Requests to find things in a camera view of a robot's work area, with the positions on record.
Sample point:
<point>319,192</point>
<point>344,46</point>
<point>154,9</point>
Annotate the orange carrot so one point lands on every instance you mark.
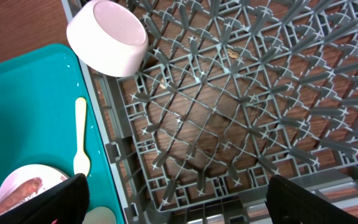
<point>23,191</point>

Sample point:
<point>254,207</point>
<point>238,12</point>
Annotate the yellow plastic spoon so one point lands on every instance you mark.
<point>81,162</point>

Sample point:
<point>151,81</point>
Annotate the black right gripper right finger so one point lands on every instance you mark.
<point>289,203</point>

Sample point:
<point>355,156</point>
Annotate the pink bowl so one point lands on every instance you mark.
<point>108,38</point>

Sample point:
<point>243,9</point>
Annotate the white cup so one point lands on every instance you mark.
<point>100,215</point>

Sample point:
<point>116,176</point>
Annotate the pink plate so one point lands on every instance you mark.
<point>49,177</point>

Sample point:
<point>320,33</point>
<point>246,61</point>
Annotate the grey dishwasher rack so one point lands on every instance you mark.
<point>230,93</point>

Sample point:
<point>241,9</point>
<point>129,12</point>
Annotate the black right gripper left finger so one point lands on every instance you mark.
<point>66,202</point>

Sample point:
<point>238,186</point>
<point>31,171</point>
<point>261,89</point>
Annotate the teal serving tray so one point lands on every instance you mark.
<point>38,91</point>

